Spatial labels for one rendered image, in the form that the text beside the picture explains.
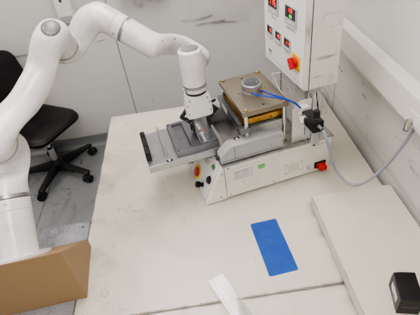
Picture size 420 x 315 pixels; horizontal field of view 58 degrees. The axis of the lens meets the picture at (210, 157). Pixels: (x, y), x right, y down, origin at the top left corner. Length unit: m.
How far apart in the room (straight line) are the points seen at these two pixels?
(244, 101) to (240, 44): 1.56
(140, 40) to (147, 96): 1.76
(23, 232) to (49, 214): 1.60
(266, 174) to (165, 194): 0.43
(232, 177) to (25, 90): 0.77
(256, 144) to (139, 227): 0.55
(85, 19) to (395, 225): 1.25
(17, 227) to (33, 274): 0.15
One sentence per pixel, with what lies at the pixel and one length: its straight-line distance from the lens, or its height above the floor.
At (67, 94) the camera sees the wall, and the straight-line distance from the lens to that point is 3.15.
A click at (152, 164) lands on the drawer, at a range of 1.40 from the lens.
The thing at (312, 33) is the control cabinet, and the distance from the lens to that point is 1.29.
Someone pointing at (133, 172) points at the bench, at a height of 0.75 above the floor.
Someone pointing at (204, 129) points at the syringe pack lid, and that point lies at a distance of 1.46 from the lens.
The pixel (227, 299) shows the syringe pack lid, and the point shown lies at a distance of 1.23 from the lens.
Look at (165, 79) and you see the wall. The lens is 3.00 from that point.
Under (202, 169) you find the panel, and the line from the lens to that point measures 1.55.
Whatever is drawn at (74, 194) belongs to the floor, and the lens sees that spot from 2.95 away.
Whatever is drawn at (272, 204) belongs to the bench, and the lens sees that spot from 1.49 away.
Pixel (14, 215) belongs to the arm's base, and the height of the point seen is 1.05.
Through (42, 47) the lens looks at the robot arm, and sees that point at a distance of 1.32.
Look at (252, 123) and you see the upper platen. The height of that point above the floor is 1.03.
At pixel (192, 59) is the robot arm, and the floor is 1.31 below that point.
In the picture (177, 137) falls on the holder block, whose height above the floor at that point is 0.98.
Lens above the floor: 1.84
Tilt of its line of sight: 39 degrees down
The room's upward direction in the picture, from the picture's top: 8 degrees counter-clockwise
